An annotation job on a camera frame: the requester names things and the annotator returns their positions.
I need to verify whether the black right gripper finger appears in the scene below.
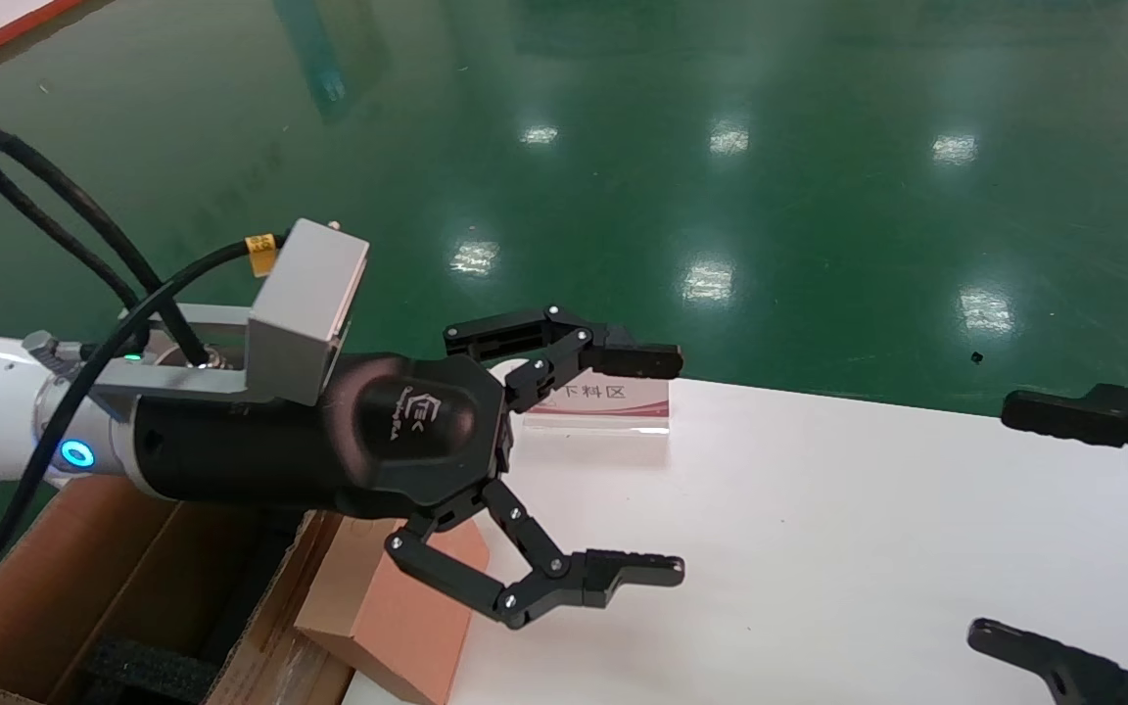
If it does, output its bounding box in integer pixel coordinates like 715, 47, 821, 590
967, 619, 1128, 705
1002, 384, 1128, 488

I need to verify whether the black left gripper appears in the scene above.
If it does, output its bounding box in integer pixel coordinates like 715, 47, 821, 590
131, 351, 685, 630

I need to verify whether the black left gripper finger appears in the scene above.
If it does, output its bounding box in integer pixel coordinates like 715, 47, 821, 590
444, 305, 684, 412

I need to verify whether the small cardboard box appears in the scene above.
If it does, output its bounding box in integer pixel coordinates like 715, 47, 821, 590
295, 514, 490, 705

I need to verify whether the large cardboard box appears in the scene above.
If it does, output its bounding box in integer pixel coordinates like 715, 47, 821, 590
0, 475, 359, 705

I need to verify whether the acrylic sign with red stripe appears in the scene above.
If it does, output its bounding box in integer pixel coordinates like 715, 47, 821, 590
523, 375, 671, 437

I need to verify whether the black foam pad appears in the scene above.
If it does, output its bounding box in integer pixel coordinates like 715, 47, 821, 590
82, 636, 224, 705

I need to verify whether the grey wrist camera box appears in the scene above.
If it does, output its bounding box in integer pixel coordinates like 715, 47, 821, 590
23, 217, 370, 407

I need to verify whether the black cable with yellow tag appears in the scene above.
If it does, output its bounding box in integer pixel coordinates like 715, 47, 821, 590
0, 233, 286, 586

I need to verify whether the black looped gripper cable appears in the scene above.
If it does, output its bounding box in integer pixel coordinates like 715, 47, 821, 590
0, 123, 217, 371

